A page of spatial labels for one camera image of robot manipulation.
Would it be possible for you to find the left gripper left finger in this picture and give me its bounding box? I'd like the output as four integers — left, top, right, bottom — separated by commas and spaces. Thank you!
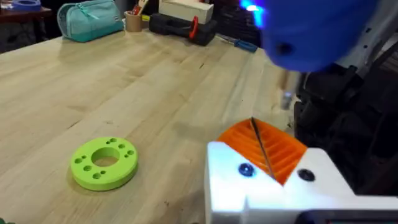
204, 118, 284, 224

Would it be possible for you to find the white cardboard box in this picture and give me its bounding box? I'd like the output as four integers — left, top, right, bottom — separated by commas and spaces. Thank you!
158, 0, 215, 25

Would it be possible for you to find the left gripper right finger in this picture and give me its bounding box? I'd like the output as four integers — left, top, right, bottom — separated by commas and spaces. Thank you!
251, 118, 357, 200

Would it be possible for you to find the green disc with holes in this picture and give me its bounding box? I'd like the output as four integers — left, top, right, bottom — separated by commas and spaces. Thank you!
70, 136, 139, 192

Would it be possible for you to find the brown cup with tools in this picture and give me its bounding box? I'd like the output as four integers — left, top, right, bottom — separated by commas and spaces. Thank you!
123, 0, 147, 33

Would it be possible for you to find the teal zip bag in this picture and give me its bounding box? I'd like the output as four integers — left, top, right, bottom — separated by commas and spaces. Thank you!
57, 0, 124, 44

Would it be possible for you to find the black tool case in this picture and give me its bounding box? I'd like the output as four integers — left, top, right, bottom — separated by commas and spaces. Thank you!
148, 12, 218, 47

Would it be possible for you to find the dark wooden side table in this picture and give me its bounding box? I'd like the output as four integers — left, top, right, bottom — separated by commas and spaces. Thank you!
0, 6, 52, 24

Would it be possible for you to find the blue round tray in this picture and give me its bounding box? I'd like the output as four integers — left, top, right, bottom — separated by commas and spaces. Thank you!
11, 0, 42, 12

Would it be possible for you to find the blue handled hand screwdriver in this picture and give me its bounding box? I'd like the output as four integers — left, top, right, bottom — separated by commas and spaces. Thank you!
216, 33, 259, 53

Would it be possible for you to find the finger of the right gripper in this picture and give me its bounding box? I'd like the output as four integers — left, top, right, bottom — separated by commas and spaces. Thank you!
335, 0, 398, 68

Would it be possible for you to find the blue electric screwdriver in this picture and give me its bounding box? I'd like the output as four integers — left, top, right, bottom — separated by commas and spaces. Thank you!
239, 0, 382, 180

